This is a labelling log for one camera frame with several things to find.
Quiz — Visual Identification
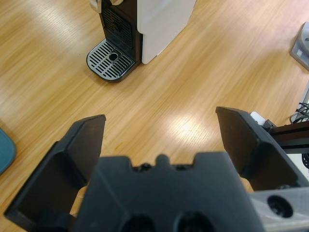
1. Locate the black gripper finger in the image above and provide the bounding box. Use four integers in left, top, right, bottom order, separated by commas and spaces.
4, 114, 107, 224
215, 106, 309, 192

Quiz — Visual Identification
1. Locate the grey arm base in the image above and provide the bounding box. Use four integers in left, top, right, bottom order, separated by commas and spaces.
289, 21, 309, 70

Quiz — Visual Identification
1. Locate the white capsule coffee machine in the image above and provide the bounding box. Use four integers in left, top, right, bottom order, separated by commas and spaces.
88, 0, 197, 83

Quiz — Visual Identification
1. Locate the teal plastic tray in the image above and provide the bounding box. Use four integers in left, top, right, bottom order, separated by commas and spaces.
0, 127, 17, 176

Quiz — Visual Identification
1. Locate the metal drip tray grille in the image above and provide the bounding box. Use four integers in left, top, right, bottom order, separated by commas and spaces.
86, 39, 136, 84

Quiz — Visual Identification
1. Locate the grey camera mount plate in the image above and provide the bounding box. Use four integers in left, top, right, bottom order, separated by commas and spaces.
250, 111, 276, 132

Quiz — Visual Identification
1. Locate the black base cable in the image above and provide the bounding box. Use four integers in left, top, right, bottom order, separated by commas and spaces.
289, 101, 309, 124

